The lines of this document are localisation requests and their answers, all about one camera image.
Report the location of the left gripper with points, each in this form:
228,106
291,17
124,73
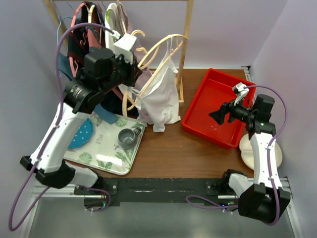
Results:
134,72

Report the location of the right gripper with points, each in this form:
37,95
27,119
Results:
219,115

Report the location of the white tank top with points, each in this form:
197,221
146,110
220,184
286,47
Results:
160,97

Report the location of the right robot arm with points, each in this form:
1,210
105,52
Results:
264,198

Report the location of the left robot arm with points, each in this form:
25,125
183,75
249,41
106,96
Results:
103,70

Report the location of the mauve tank top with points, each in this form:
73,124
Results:
141,81

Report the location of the pink hanger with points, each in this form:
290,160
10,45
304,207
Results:
73,64

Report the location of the teal tank top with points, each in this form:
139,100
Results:
105,115

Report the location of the wooden hanger under mauve top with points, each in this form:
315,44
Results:
120,11

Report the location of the cream plastic hanger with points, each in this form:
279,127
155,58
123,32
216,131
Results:
93,32

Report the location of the red plastic bin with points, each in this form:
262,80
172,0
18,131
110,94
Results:
205,119

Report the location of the cream divided plate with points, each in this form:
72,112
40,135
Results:
247,153

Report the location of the white hanging garment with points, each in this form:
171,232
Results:
113,19

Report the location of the blue polka dot plate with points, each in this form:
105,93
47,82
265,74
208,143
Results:
83,135

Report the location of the floral serving tray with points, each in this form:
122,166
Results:
103,151

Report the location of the wooden clothes rack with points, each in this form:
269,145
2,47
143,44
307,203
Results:
54,12

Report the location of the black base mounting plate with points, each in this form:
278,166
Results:
166,190

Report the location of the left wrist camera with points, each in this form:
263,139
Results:
125,45

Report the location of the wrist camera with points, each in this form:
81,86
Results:
240,91
125,45

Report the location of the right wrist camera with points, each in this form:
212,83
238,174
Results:
240,91

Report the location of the light blue wire hanger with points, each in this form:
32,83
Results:
59,24

